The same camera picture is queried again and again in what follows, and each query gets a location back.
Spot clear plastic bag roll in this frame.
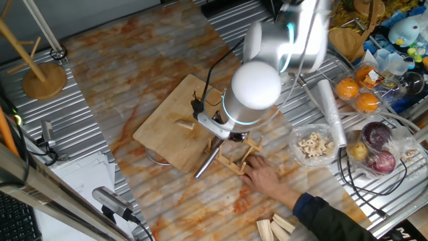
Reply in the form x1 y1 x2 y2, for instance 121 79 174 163
316 79 348 148

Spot white tripod legs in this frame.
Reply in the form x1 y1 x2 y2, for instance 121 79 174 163
21 0 70 62

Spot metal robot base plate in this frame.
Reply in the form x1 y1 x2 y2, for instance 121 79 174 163
267 72 318 95

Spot wooden hanger stand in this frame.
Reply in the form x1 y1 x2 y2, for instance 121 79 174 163
327 0 386 64

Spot clear plastic produce bag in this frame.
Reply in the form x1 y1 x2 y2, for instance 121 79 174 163
344 122 419 180

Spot wrist camera on grey bracket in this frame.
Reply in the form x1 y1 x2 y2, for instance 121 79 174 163
191 90 235 141

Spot black power cable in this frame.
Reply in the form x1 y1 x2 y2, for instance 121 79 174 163
337 147 409 218

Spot bag of lotus slices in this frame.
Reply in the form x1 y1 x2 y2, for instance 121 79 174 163
288 123 340 168

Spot forearm in dark sleeve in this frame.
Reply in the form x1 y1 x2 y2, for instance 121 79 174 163
292 192 381 241

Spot aluminium frame bar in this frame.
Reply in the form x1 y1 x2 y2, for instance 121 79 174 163
0 143 134 241

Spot clear measuring cup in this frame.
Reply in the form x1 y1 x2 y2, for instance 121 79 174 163
374 48 415 76

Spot orange pole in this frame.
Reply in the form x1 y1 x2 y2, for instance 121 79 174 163
0 106 20 157

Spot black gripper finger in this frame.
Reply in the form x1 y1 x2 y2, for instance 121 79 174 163
229 131 249 143

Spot blue plush toy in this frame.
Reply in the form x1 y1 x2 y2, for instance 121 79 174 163
387 11 428 48

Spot orange with paper label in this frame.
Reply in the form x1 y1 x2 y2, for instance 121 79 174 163
354 65 377 84

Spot small grey camera on mount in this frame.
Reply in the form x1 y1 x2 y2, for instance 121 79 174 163
35 119 70 167

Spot black printed box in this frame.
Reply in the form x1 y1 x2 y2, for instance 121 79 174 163
381 217 428 241

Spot wooden mug tree stand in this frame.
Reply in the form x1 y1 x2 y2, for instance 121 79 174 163
0 0 68 100

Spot bare person hand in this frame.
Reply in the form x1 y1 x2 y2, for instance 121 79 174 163
239 155 302 210

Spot wooden blocks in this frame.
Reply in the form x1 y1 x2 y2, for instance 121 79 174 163
272 213 296 234

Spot black camera cable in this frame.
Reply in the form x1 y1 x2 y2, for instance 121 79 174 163
199 37 245 101

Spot black keyboard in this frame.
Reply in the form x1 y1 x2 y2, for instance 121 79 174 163
0 192 43 241

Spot red onion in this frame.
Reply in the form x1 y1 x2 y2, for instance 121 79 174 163
362 121 392 148
366 150 397 175

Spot grey camera with black clamp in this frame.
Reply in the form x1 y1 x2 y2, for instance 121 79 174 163
92 186 135 224

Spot wooden peg rack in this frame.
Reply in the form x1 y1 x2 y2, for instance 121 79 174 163
204 131 265 176

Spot clear plastic fruit container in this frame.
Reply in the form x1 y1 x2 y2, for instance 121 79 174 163
332 62 407 116

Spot orange marble pattern mat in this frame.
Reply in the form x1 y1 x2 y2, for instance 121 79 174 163
62 0 372 241

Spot glass bowl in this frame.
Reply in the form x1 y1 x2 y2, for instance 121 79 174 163
399 71 425 95

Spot white paper stack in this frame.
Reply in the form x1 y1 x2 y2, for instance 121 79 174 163
49 151 135 241

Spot wooden cutting board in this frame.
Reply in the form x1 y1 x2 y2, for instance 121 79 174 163
132 74 224 174

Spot grey robot hose cable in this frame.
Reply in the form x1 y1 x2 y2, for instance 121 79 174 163
294 73 423 133

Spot orange fruit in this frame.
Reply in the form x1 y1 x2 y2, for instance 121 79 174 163
354 92 381 113
335 77 360 100

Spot lotus root piece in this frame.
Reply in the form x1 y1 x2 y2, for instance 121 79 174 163
175 119 195 131

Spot steel handled cleaver knife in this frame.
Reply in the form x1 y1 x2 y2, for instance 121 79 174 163
195 139 231 179

